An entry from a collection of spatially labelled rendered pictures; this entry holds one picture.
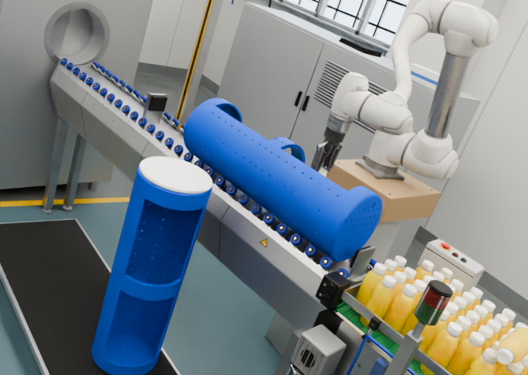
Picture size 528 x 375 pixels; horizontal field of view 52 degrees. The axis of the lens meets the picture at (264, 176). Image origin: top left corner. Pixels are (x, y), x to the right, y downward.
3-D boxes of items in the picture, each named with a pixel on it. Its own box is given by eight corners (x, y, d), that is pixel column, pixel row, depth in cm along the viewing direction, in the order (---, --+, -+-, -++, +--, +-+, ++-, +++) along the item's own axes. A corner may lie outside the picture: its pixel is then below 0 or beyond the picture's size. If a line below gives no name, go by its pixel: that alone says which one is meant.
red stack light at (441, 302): (428, 292, 140) (434, 279, 139) (449, 306, 137) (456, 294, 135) (416, 297, 136) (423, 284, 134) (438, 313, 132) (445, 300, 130)
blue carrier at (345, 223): (221, 154, 257) (240, 99, 248) (363, 255, 208) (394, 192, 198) (174, 155, 236) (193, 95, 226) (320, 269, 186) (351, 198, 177)
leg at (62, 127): (49, 208, 343) (66, 118, 320) (53, 212, 339) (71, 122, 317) (39, 209, 338) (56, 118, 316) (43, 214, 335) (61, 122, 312)
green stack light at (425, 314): (419, 306, 142) (427, 292, 140) (441, 321, 138) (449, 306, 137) (408, 313, 137) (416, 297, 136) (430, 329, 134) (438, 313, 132)
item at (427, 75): (414, 74, 373) (418, 64, 370) (444, 88, 359) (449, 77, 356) (406, 73, 364) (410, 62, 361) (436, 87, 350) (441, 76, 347)
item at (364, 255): (358, 271, 199) (371, 243, 195) (363, 275, 198) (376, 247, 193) (342, 277, 192) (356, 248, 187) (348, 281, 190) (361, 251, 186)
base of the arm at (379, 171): (376, 161, 271) (380, 151, 269) (405, 180, 254) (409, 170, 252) (349, 159, 262) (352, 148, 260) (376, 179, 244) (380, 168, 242)
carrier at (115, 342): (78, 341, 230) (111, 387, 213) (123, 159, 198) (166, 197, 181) (136, 324, 250) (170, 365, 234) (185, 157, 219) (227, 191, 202)
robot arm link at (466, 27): (414, 158, 255) (457, 178, 244) (397, 172, 245) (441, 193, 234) (457, -5, 211) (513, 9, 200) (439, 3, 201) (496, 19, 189)
